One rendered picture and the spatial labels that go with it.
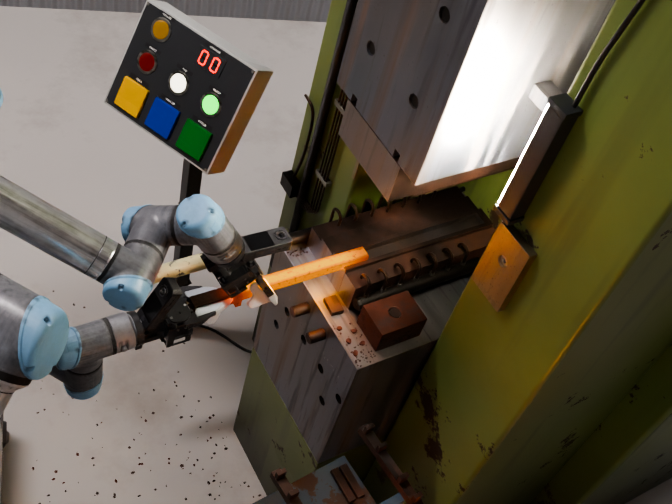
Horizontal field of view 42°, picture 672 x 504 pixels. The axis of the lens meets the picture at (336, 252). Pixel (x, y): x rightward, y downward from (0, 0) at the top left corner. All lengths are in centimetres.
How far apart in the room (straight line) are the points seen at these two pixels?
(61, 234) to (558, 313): 87
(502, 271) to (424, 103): 36
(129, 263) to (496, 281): 68
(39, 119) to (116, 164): 37
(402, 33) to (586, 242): 47
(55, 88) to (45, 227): 228
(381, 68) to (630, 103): 47
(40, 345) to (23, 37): 273
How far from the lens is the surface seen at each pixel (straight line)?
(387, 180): 166
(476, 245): 207
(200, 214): 154
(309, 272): 186
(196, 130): 208
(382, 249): 198
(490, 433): 190
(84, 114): 364
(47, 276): 309
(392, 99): 160
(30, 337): 139
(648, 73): 134
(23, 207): 150
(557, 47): 155
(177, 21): 212
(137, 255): 154
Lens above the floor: 244
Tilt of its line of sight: 48 degrees down
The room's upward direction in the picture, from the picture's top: 18 degrees clockwise
